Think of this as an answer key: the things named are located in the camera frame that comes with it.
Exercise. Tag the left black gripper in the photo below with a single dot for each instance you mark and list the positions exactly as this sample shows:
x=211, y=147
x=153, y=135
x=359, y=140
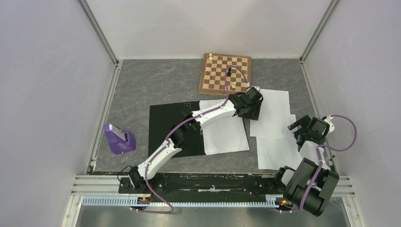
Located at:
x=256, y=114

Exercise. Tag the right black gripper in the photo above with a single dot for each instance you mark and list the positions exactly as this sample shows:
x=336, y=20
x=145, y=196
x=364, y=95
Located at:
x=303, y=122

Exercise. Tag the white paper sheet bottom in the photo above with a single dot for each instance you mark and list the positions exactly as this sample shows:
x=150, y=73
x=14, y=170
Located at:
x=275, y=153

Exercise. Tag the white paper sheet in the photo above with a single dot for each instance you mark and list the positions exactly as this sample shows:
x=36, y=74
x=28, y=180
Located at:
x=224, y=132
x=274, y=115
x=275, y=153

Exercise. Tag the teal black file folder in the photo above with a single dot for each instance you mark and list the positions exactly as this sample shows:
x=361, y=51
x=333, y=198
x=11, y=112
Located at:
x=163, y=118

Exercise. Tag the purple stand with phone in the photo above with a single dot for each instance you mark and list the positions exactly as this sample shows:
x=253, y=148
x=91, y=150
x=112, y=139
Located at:
x=120, y=141

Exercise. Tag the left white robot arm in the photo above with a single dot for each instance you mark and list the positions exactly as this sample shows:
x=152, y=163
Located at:
x=180, y=137

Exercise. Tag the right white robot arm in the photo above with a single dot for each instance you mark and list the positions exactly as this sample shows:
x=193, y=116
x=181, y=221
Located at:
x=311, y=184

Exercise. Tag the wooden chessboard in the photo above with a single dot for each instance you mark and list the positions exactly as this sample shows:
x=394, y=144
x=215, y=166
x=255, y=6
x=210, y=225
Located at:
x=213, y=77

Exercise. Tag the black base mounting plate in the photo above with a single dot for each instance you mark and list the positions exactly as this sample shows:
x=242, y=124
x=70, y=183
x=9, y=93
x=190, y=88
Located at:
x=195, y=187

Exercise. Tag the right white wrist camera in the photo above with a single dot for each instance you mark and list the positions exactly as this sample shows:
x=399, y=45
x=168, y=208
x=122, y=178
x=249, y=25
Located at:
x=328, y=119

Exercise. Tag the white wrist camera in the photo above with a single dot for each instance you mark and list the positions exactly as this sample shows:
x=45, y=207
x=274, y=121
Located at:
x=254, y=88
x=328, y=119

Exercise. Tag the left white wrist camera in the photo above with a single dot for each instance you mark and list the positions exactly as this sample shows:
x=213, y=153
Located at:
x=254, y=88

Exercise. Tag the aluminium frame rail right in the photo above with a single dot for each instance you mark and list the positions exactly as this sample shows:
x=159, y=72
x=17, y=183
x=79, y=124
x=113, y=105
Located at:
x=320, y=27

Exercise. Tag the aluminium frame rail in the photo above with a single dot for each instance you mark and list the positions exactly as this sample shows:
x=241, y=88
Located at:
x=98, y=31
x=320, y=27

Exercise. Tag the aluminium frame rail left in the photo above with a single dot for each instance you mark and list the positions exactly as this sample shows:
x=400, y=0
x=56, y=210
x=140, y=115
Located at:
x=98, y=31

